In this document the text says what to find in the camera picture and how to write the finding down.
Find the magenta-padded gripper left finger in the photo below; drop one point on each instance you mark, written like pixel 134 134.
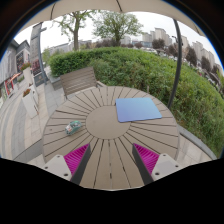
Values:
pixel 58 165

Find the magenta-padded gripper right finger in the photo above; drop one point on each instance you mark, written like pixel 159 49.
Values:
pixel 165 165

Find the transparent teal computer mouse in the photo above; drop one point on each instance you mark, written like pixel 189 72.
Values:
pixel 73 127

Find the blue mouse pad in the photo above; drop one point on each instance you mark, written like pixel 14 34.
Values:
pixel 137 109

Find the white planter with orange flowers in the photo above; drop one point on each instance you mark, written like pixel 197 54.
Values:
pixel 29 103

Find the brown slatted outdoor chair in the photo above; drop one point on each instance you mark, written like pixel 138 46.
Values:
pixel 78 80

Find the green trimmed hedge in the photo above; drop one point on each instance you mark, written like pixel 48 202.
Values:
pixel 150 73

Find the white planter with pink flowers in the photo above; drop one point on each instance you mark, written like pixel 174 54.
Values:
pixel 27 73

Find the dark curved umbrella pole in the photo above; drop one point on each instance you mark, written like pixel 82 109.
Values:
pixel 178 66

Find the grey storefront building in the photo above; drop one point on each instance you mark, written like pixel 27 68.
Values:
pixel 10 66

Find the tall grey sign pillar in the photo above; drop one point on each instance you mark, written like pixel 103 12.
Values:
pixel 35 46

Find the distant apartment buildings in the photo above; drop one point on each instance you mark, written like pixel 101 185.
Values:
pixel 160 35

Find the bare-trunked leafy tree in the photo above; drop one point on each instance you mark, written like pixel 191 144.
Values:
pixel 76 33

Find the round-crowned green tree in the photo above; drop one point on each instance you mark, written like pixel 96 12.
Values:
pixel 116 25

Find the beige patio umbrella canopy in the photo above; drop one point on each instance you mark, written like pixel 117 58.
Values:
pixel 100 5

